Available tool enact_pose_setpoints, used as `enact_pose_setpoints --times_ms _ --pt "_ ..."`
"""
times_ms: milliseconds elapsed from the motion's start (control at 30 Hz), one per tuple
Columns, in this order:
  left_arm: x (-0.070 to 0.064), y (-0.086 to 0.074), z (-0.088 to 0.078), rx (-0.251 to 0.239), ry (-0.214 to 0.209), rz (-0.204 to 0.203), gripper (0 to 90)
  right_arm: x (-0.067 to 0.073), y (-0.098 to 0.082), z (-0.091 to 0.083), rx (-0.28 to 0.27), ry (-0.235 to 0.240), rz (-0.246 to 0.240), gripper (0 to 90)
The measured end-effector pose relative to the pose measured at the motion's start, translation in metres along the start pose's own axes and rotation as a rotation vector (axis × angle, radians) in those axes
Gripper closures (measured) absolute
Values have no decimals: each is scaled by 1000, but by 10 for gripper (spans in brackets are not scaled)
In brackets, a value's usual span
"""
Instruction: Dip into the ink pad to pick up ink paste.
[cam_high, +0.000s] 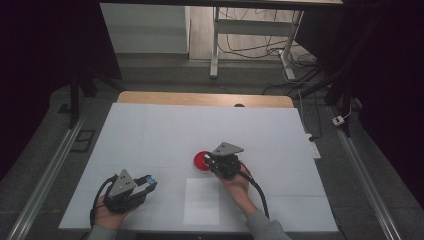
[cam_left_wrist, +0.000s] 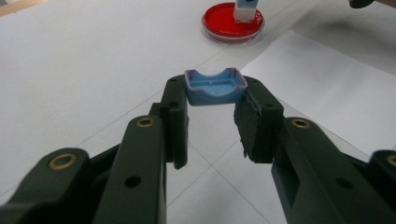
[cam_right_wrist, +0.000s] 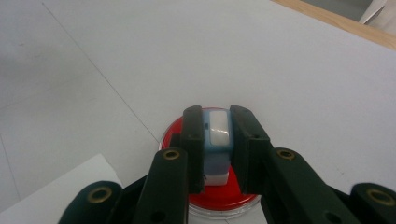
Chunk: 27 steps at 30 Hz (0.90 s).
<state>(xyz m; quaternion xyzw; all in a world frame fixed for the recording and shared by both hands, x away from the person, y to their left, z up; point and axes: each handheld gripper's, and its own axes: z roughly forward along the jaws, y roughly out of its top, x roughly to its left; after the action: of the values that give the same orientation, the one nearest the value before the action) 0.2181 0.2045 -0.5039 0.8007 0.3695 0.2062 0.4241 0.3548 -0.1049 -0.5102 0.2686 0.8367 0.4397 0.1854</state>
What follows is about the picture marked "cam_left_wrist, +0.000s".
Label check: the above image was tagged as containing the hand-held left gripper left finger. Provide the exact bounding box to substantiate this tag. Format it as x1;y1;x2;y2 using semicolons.
92;74;190;224

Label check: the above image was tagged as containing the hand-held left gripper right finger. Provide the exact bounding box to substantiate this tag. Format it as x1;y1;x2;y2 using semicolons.
233;76;396;224

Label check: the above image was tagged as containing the blue stamp cap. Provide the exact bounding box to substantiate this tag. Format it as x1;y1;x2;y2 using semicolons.
184;66;249;107

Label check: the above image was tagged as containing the red round ink pad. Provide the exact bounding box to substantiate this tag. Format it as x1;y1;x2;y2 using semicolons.
201;2;266;45

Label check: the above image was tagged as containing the white paper sheet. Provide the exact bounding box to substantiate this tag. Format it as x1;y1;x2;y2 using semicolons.
240;29;396;157

